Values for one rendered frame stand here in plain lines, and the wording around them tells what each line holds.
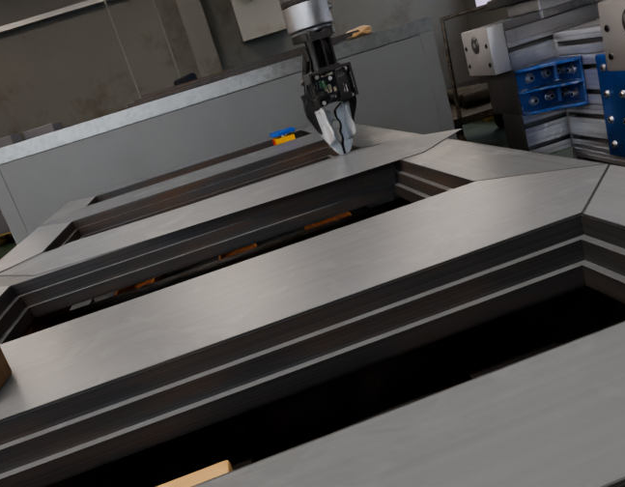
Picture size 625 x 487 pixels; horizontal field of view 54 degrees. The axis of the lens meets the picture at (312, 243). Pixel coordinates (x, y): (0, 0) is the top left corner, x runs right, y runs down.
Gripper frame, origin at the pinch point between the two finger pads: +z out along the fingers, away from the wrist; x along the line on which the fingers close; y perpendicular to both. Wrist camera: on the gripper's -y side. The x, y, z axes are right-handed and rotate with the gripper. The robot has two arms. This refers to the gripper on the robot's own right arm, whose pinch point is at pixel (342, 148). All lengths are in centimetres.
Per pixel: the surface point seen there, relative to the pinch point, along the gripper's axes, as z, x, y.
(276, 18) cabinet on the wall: -74, 115, -721
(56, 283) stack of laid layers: 2, -47, 19
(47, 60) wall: -111, -182, -777
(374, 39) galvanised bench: -16, 32, -71
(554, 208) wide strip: 0, 3, 61
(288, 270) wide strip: 0, -19, 53
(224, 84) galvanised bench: -16, -12, -71
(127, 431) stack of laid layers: 4, -34, 65
